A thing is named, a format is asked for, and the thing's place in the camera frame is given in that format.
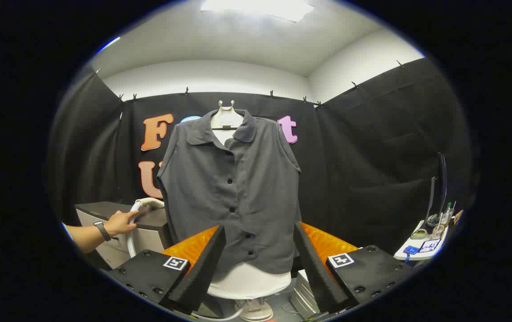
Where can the white garment steamer head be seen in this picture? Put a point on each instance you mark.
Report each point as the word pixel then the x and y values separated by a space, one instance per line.
pixel 151 202

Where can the clear bottle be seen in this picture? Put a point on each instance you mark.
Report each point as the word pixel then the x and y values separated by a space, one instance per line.
pixel 448 215

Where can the grey button-up shirt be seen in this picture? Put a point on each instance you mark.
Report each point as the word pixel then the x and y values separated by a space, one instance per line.
pixel 238 197

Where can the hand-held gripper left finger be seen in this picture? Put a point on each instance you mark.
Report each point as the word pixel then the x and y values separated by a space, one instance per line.
pixel 202 273

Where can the grey-topped white drawer cabinet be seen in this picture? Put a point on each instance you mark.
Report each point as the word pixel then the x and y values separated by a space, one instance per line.
pixel 157 239

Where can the black backdrop cloth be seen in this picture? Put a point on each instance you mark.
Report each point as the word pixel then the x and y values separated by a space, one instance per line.
pixel 372 156

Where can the printed white card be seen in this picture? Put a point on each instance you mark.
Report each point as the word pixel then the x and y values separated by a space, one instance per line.
pixel 429 246

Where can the white side table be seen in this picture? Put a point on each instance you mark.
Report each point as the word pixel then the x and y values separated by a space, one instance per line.
pixel 406 256

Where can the ceiling light panel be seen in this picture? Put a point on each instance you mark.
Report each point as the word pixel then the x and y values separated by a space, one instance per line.
pixel 109 44
pixel 256 8

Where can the tape roll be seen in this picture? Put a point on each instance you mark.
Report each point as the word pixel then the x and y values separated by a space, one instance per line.
pixel 418 234

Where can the small blue item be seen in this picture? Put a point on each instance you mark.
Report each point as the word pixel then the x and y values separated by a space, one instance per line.
pixel 411 250

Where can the black monitor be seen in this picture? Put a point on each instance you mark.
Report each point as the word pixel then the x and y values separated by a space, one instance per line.
pixel 441 188

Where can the black wristwatch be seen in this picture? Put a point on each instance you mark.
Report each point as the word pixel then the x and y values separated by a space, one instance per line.
pixel 102 230

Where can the white steamer stand base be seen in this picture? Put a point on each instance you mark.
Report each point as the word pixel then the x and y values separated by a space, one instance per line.
pixel 253 311

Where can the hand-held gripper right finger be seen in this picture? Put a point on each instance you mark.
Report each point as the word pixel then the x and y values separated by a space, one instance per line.
pixel 316 273

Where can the row of black cloth clips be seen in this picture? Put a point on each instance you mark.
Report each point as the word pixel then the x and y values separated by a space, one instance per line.
pixel 186 91

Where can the clear glass jar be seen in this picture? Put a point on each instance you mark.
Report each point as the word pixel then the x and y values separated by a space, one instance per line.
pixel 438 231

